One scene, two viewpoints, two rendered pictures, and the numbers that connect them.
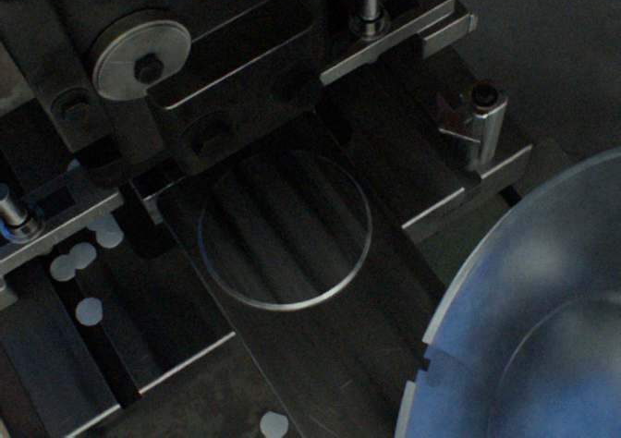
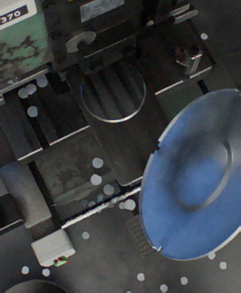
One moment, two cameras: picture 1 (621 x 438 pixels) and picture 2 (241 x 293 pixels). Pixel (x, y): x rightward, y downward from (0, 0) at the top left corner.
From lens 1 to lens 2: 46 cm
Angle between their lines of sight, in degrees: 10
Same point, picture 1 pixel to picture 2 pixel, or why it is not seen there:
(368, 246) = (143, 102)
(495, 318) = (183, 136)
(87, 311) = (31, 111)
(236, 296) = (92, 114)
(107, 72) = (69, 45)
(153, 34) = (85, 35)
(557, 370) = (198, 156)
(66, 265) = (24, 92)
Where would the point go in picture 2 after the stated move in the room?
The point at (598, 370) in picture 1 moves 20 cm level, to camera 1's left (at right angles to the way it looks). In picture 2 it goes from (209, 158) to (81, 160)
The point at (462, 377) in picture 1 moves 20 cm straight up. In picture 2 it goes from (169, 154) to (184, 123)
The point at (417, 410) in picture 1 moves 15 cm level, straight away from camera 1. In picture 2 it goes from (153, 164) to (180, 88)
